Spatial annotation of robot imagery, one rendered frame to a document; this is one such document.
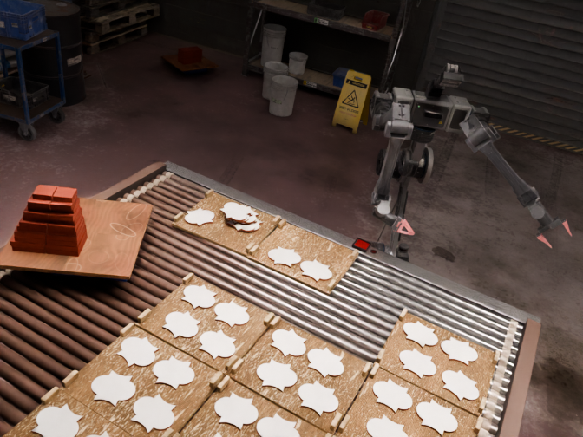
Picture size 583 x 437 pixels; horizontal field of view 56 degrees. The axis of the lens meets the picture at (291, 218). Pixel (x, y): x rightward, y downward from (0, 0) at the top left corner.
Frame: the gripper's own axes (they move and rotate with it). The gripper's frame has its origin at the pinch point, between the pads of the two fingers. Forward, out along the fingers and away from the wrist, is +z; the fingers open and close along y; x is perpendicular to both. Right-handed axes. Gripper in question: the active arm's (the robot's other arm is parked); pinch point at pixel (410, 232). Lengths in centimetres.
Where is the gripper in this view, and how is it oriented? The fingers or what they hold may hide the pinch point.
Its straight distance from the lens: 260.3
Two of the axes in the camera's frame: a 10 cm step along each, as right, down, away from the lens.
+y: -0.7, 0.2, -10.0
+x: 5.4, -8.4, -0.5
